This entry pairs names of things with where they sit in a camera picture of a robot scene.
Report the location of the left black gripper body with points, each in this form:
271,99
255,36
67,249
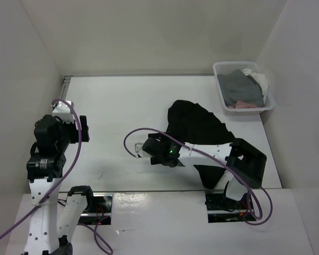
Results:
70,132

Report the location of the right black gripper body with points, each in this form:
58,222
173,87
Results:
164,138

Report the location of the black pleated skirt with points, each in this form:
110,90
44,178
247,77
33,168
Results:
189,122

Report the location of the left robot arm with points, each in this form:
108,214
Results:
49,234

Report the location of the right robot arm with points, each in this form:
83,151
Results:
237,164

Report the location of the pink cloth in basket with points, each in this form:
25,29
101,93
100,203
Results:
241,105

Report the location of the grey skirt in basket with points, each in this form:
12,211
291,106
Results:
237,86

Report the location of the white cloth in basket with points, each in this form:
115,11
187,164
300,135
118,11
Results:
260,78

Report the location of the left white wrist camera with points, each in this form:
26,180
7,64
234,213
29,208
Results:
63,112

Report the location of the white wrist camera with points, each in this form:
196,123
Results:
63,112
138,150

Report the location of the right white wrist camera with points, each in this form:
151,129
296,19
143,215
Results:
138,150

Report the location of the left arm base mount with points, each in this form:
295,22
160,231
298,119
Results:
100,212

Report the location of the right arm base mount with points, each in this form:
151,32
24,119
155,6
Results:
221,209

